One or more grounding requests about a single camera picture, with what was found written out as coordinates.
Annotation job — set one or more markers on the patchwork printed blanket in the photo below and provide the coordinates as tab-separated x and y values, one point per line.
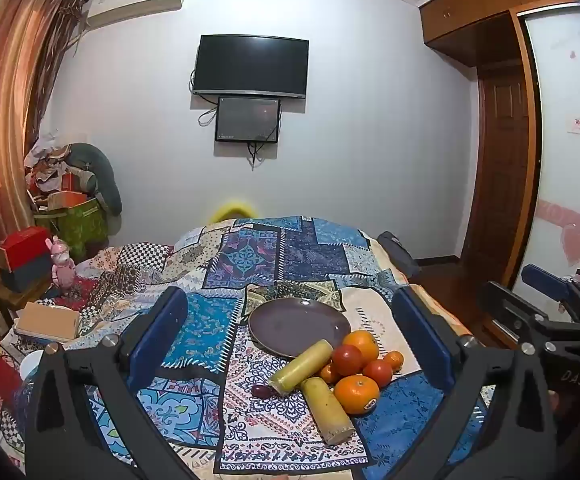
290	260

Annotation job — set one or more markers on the grey long pillow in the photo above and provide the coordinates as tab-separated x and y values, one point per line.
102	172

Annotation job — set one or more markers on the red box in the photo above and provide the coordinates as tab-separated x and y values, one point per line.
24	245

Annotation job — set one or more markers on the dark red grape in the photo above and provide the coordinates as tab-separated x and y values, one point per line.
261	391

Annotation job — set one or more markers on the yellow corn cob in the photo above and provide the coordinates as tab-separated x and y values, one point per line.
302	367
327	417

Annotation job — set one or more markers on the wall-mounted black television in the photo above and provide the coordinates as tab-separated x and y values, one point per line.
250	65

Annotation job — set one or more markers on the dark grey box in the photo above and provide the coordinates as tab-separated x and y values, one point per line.
27	275

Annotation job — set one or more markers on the cardboard box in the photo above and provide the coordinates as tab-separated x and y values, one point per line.
47	320

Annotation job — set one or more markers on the small mandarin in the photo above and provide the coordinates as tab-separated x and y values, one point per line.
327	375
395	361

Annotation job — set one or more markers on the large orange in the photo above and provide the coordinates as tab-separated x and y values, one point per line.
362	342

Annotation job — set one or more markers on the pink plush toy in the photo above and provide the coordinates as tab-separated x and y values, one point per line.
62	267

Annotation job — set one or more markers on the pile of clutter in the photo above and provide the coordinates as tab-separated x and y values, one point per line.
49	170

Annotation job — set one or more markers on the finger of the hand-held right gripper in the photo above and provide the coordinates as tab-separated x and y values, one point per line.
545	280
515	310

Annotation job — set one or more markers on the white sliding door with hearts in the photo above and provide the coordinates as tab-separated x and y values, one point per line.
570	185

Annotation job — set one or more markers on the white bowl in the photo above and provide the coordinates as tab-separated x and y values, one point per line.
30	365

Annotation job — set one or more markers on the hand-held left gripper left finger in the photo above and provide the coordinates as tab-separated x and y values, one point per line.
162	330

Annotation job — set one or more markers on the striped orange curtain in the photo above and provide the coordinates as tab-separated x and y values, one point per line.
4	110

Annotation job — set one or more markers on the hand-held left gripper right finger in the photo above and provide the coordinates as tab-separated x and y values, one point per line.
420	340

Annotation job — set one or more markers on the green patterned box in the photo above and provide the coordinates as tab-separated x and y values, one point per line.
77	230

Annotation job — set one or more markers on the orange with sticker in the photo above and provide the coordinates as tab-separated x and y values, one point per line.
357	394

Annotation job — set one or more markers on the wooden wardrobe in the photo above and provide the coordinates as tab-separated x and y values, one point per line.
470	10

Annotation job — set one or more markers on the yellow round object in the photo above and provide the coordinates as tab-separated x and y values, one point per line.
229	210

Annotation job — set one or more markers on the small black monitor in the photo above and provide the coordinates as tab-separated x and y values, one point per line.
247	120

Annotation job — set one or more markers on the dark round plate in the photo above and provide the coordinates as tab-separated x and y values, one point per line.
295	322

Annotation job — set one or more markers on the white air conditioner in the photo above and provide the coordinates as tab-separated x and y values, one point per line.
134	5

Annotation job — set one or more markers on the red tomato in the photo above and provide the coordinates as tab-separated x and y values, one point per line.
377	372
347	360

